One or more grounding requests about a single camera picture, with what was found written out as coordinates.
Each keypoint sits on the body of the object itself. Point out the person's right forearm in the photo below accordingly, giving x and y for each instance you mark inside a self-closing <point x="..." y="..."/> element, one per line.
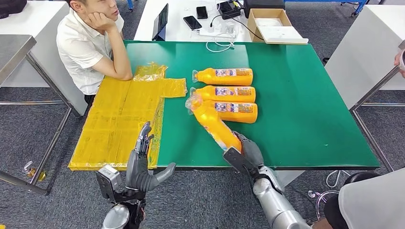
<point x="120" y="53"/>

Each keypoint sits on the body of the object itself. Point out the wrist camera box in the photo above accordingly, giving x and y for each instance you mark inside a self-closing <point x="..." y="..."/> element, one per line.
<point x="237" y="160"/>
<point x="109" y="180"/>

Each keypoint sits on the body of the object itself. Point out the orange detergent bottle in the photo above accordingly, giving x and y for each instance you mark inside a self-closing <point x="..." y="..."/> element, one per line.
<point x="227" y="79"/>
<point x="212" y="123"/>
<point x="227" y="97"/>
<point x="240" y="117"/>

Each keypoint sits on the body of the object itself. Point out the dark tablet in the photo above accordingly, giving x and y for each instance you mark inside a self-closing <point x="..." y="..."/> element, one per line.
<point x="160" y="22"/>

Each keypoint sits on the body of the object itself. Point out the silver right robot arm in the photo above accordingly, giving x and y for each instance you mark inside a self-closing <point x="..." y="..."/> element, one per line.
<point x="275" y="205"/>

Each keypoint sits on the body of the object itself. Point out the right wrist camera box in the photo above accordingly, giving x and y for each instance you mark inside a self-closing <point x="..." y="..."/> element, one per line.
<point x="237" y="160"/>

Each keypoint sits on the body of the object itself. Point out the black charger device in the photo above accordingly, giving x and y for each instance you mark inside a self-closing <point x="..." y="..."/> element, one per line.
<point x="229" y="9"/>

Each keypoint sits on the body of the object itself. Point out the blue metal frame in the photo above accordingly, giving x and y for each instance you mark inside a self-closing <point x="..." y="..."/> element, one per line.
<point x="357" y="4"/>

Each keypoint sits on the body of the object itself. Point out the green table mat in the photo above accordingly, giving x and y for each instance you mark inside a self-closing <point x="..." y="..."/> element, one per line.
<point x="300" y="101"/>

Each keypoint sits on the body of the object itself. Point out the yellow taped cardboard sheet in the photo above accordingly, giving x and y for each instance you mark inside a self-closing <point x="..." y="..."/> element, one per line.
<point x="120" y="113"/>

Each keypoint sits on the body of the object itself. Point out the white box lid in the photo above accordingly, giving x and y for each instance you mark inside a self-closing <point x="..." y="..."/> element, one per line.
<point x="283" y="34"/>

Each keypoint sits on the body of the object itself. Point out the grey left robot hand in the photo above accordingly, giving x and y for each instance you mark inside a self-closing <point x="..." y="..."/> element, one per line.
<point x="136" y="170"/>

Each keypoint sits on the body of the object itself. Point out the white table leg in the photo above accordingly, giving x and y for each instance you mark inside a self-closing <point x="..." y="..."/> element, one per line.
<point x="291" y="177"/>

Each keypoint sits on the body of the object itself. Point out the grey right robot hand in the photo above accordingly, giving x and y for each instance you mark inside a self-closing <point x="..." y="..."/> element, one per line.
<point x="253" y="153"/>

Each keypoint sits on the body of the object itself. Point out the black smartphone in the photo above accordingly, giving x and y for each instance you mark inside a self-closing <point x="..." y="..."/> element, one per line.
<point x="192" y="22"/>
<point x="202" y="12"/>

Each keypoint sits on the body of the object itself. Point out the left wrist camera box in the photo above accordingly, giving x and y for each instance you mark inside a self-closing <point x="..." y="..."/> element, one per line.
<point x="109" y="180"/>

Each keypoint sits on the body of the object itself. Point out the person's right hand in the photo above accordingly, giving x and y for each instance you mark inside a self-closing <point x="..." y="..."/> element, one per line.
<point x="99" y="21"/>

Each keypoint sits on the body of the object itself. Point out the person's hand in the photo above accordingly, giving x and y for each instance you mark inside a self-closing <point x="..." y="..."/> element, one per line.
<point x="397" y="60"/>

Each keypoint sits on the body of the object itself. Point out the yellow floor hook item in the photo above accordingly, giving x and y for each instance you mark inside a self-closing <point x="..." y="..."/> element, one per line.
<point x="34" y="173"/>

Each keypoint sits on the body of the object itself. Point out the black stool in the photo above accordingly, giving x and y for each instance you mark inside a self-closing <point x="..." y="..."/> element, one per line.
<point x="360" y="177"/>

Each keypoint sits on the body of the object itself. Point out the blue caster leg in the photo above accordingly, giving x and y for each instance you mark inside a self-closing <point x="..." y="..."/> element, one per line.
<point x="130" y="3"/>

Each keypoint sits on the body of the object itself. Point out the black bag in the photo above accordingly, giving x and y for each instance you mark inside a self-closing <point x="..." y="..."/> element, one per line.
<point x="12" y="6"/>

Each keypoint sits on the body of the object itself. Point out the white desk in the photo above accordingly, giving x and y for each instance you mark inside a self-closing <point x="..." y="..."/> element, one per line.
<point x="180" y="33"/>

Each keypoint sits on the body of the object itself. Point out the open cardboard box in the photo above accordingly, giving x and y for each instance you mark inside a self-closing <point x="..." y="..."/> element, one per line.
<point x="252" y="22"/>

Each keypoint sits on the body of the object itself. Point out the white padded packet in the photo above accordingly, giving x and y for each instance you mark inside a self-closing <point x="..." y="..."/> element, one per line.
<point x="269" y="22"/>

